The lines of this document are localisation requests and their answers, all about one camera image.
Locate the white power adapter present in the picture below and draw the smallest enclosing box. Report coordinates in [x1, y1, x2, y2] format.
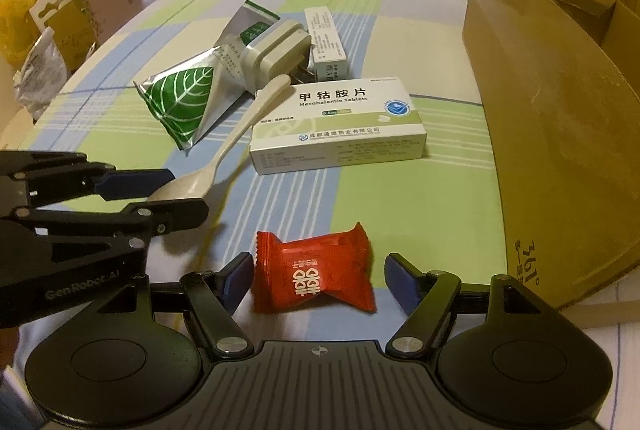
[240, 20, 313, 93]

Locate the red candy wrapper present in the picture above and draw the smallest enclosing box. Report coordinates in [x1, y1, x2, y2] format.
[249, 221, 378, 315]

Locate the open brown cardboard carton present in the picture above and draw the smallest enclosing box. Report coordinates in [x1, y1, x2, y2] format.
[75, 0, 143, 42]

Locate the silver foil pouch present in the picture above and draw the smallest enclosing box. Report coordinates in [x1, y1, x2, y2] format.
[220, 0, 282, 56]

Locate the green leaf print pouch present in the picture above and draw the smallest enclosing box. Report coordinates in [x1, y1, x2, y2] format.
[134, 49, 251, 156]

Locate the white blue-logo medicine box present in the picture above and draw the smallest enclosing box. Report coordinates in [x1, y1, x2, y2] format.
[249, 76, 428, 176]

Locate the long narrow white medicine box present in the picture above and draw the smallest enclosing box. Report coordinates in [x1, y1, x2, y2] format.
[303, 7, 349, 78]

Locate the cardboard box with white handle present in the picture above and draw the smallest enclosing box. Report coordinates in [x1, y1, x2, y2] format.
[29, 0, 101, 61]

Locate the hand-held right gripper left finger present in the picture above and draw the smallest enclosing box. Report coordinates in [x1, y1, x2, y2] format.
[117, 252, 256, 358]

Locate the beige spoon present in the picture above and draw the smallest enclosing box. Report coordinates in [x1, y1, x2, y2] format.
[147, 74, 293, 203]

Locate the yellow plastic bag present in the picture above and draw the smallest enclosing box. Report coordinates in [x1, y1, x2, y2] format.
[0, 0, 46, 61]

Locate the checkered tablecloth desktop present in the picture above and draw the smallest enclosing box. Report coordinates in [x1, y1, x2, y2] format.
[0, 0, 516, 342]

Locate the translucent printed plastic bag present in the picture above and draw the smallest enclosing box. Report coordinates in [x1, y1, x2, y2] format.
[12, 27, 68, 121]

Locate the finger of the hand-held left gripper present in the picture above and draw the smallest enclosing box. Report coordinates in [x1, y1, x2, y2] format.
[0, 197, 210, 253]
[0, 151, 176, 211]

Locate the large brown cardboard box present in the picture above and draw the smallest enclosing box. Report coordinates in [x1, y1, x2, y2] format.
[461, 0, 640, 316]

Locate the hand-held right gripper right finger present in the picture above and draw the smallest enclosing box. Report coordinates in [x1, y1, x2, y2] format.
[384, 252, 553, 357]

